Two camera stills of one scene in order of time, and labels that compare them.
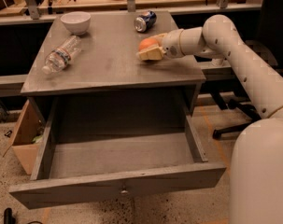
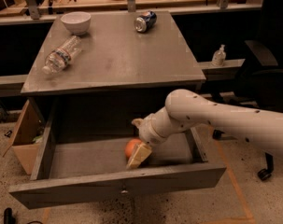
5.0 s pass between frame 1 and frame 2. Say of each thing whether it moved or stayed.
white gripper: moved
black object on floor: stayed
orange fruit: moved
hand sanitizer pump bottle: stayed
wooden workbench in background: stayed
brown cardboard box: stayed
